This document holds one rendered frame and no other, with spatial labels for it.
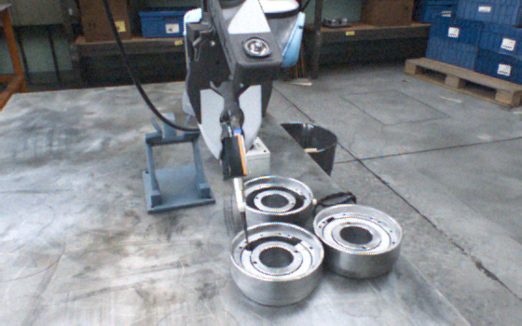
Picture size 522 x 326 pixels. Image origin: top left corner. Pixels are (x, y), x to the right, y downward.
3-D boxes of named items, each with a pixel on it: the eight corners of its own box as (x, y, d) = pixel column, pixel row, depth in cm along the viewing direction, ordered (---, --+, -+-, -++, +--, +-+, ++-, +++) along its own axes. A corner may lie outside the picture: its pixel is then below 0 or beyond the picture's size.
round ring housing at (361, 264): (415, 258, 54) (420, 230, 52) (360, 296, 48) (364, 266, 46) (349, 221, 61) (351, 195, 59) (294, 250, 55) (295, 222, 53)
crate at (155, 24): (198, 30, 418) (196, 6, 409) (202, 36, 385) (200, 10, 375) (142, 32, 407) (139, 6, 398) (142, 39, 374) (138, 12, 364)
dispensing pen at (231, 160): (240, 252, 48) (217, 106, 50) (233, 251, 52) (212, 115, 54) (259, 249, 48) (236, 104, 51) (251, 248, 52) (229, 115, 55)
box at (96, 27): (141, 40, 371) (135, -7, 355) (79, 44, 355) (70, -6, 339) (134, 32, 405) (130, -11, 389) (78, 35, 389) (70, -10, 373)
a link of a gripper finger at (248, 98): (254, 136, 58) (246, 69, 54) (267, 155, 53) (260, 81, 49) (231, 141, 57) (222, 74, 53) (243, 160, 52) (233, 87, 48)
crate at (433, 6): (446, 17, 490) (450, -4, 480) (469, 22, 457) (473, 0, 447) (404, 19, 479) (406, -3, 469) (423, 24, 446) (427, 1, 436)
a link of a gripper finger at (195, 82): (224, 119, 51) (228, 45, 48) (227, 125, 50) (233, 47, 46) (184, 119, 50) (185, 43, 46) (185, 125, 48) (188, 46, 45)
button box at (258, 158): (270, 176, 73) (270, 150, 71) (229, 182, 71) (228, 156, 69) (256, 156, 80) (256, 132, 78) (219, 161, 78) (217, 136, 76)
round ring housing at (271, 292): (287, 327, 44) (288, 295, 42) (212, 282, 50) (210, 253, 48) (337, 272, 51) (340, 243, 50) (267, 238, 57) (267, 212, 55)
